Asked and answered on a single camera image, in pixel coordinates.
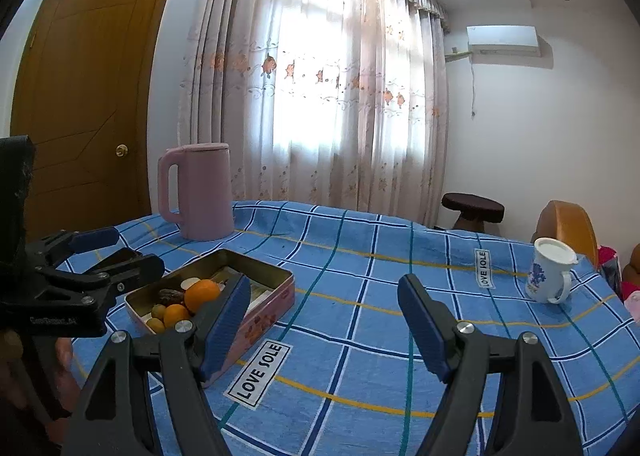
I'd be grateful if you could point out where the blue checked tablecloth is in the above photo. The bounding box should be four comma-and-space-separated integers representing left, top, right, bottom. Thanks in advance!
55, 200, 640, 456

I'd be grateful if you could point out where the sheer floral curtain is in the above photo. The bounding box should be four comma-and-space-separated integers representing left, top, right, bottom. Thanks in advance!
177, 0, 451, 227

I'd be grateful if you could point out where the red patterned bag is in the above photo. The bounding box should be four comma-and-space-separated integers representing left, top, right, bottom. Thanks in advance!
597, 246, 623, 294

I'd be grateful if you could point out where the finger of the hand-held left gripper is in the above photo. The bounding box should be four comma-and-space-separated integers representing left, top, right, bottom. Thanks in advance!
37, 249, 166, 309
25, 226, 121, 267

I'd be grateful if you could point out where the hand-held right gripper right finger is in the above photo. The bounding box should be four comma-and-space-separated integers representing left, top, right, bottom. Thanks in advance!
397, 273, 586, 456

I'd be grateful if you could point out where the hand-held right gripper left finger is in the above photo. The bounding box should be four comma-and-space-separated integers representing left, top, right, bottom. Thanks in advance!
60, 273, 252, 456

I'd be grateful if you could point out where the white air conditioner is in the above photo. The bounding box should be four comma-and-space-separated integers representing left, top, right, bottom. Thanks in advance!
466, 25, 542, 57

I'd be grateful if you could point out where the brown wooden door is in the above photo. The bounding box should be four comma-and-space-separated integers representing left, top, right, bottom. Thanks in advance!
10, 0, 168, 237

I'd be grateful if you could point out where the pink electric kettle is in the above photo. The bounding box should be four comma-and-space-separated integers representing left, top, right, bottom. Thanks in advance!
157, 143, 236, 241

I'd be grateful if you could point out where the white floral mug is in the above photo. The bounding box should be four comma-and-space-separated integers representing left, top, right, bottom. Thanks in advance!
525, 237, 580, 304

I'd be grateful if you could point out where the small orange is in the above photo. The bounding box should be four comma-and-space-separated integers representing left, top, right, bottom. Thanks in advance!
163, 303, 192, 328

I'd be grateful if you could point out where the brown wooden chair back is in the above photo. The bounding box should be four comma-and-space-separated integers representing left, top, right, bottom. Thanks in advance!
531, 200, 599, 267

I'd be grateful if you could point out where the pink floral tin box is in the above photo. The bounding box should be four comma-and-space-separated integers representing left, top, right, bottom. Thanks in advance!
124, 249, 296, 389

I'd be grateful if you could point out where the brown wooden chair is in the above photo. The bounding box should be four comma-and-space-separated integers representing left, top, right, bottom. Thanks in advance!
531, 200, 599, 267
620, 243, 640, 287

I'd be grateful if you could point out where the dark round stool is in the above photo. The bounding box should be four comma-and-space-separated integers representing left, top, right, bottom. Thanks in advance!
441, 193, 506, 232

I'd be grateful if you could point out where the large orange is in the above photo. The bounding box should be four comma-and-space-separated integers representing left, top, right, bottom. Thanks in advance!
183, 279, 222, 313

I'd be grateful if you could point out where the white paper packet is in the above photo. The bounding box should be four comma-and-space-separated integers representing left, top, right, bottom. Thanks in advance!
210, 263, 273, 309

